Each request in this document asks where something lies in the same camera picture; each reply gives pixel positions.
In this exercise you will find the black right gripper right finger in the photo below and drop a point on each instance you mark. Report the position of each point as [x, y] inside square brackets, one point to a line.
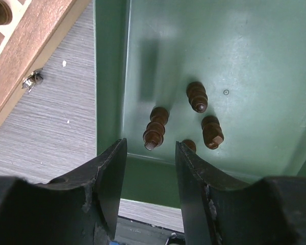
[220, 209]

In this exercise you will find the dark chess piece slotted top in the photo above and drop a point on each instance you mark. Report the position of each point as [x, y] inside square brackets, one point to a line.
[212, 133]

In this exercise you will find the green piece tray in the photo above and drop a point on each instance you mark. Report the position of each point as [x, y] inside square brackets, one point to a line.
[249, 55]

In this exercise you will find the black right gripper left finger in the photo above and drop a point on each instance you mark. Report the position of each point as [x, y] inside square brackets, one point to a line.
[79, 207]

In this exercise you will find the dark chess piece in tray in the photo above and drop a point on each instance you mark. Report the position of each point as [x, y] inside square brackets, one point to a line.
[197, 97]
[190, 144]

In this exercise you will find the dark chess piece tall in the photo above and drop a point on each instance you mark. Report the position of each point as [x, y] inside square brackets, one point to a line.
[153, 136]

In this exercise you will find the wooden chessboard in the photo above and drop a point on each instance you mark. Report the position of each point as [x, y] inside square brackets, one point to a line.
[30, 31]

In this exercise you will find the metal chessboard latch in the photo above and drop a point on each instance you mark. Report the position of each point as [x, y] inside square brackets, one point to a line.
[35, 78]

